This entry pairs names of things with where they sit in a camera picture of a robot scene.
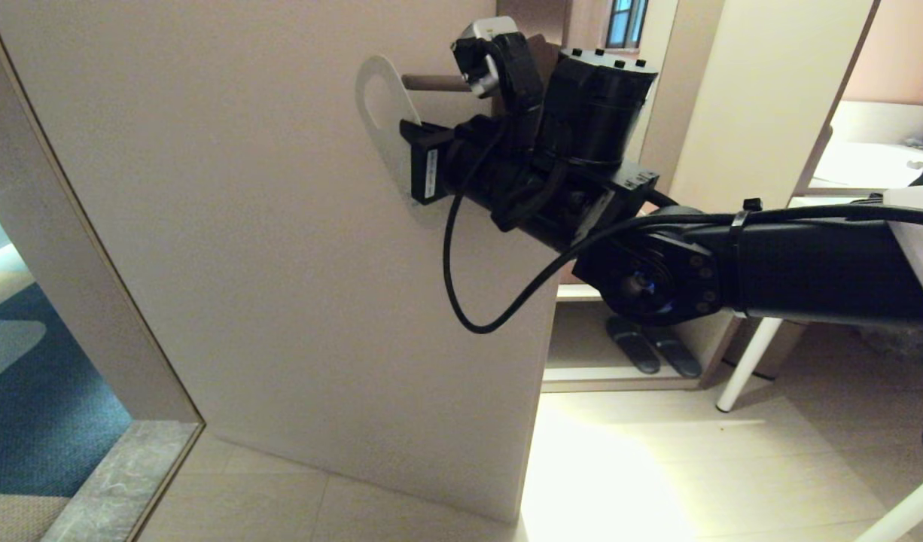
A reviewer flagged grey-blue do-not-disturb door sign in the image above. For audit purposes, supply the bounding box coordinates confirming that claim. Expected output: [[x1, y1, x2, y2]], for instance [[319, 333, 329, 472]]
[[355, 54, 425, 198]]

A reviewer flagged beige wooden door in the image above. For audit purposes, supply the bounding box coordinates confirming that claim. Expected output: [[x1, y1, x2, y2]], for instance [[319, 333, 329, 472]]
[[0, 0, 609, 524]]

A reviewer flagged cream wardrobe shelf unit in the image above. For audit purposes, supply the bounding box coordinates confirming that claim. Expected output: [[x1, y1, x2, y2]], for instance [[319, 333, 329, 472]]
[[541, 0, 880, 394]]

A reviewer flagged white table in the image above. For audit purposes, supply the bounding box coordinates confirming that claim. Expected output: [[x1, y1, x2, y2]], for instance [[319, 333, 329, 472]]
[[716, 316, 923, 542]]

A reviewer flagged beige trash bin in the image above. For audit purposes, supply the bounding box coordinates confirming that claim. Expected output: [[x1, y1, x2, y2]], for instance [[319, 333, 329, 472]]
[[725, 320, 809, 377]]

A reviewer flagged white washbasin countertop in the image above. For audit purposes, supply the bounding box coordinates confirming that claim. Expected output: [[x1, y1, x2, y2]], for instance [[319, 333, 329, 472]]
[[808, 100, 923, 198]]

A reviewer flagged clear plastic bag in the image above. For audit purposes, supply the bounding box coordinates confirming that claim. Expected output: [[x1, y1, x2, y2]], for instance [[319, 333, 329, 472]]
[[857, 324, 923, 366]]

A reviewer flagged grey marble threshold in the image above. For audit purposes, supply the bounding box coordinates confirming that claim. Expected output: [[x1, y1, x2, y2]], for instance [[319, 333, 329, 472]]
[[44, 422, 205, 542]]

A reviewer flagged bronze door handle lever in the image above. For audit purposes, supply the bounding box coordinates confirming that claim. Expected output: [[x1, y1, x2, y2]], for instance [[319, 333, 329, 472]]
[[401, 73, 474, 93]]

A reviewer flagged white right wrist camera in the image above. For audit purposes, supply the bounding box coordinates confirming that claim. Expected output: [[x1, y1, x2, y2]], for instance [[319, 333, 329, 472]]
[[450, 17, 522, 99]]

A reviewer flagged tall wall mirror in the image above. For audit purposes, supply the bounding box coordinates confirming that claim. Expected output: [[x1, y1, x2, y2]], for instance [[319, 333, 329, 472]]
[[605, 0, 678, 69]]

